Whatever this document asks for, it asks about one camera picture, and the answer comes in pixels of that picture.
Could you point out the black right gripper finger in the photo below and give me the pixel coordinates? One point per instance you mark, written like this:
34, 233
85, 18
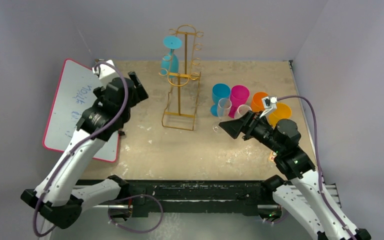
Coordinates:
249, 119
233, 127

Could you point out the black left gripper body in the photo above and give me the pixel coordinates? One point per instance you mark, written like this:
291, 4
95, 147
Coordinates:
136, 99

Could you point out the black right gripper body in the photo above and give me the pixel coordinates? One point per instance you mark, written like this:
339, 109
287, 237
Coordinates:
247, 123

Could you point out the clear wine glass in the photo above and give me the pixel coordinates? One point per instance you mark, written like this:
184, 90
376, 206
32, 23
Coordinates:
241, 111
223, 108

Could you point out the orange plastic wine glass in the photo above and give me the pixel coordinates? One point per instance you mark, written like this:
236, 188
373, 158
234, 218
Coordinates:
257, 104

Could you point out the clear wine glass front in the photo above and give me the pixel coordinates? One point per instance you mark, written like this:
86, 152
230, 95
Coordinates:
223, 108

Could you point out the yellow plastic wine glass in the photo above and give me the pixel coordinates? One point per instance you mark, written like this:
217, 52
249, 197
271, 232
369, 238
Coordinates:
283, 111

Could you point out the magenta plastic wine glass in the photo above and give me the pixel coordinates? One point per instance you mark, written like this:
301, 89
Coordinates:
239, 95

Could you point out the blue wine glass row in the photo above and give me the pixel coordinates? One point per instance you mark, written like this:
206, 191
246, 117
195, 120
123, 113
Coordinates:
219, 91
170, 62

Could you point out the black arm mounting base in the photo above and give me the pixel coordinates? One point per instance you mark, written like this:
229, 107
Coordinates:
246, 197

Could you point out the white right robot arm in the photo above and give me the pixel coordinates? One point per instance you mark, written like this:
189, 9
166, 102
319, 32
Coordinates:
318, 212

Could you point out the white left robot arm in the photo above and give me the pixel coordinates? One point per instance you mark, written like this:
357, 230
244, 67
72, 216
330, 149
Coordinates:
55, 198

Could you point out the orange patterned card box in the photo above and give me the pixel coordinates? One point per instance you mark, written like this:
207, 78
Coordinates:
272, 156

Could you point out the pink framed whiteboard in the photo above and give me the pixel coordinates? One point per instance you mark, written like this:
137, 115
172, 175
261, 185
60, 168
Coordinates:
73, 95

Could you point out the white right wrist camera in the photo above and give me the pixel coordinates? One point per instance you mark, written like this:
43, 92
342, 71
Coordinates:
270, 105

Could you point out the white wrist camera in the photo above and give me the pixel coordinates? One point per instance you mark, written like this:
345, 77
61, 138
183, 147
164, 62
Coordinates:
105, 74
270, 105

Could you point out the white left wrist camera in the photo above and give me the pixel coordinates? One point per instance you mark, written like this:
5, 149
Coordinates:
105, 74

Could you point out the gold wire glass rack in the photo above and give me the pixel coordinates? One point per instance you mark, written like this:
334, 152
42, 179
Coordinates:
187, 73

